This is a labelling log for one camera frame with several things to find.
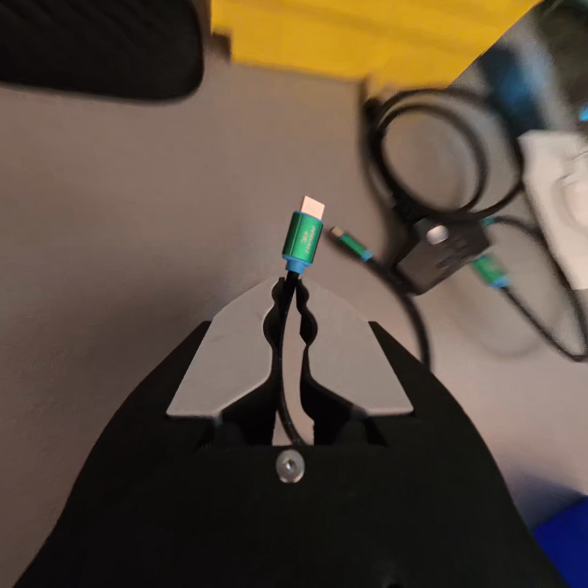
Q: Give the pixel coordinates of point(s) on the black switch box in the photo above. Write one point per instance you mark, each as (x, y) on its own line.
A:
(441, 264)

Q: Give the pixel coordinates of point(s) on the dark blue object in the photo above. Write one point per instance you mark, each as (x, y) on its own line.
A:
(510, 92)

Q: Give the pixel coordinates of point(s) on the blue box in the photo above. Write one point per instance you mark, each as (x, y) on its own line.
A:
(565, 546)

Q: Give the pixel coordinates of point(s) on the yellow sheet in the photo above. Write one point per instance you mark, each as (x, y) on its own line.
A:
(367, 36)

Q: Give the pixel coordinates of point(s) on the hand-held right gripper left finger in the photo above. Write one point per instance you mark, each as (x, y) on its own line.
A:
(225, 363)

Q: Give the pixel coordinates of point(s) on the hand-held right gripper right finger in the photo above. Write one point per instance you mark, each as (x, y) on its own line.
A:
(353, 372)

